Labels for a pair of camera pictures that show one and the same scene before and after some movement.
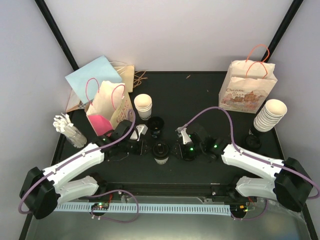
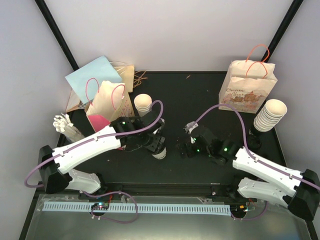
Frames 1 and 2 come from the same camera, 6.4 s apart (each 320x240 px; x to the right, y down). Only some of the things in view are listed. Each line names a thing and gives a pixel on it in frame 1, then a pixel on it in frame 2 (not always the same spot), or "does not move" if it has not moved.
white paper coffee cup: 161,162 -> 160,155
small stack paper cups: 143,103 does not move
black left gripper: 141,150 -> 156,145
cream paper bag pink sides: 110,106 does not move
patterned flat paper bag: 74,103 does not move
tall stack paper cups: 272,113 does not move
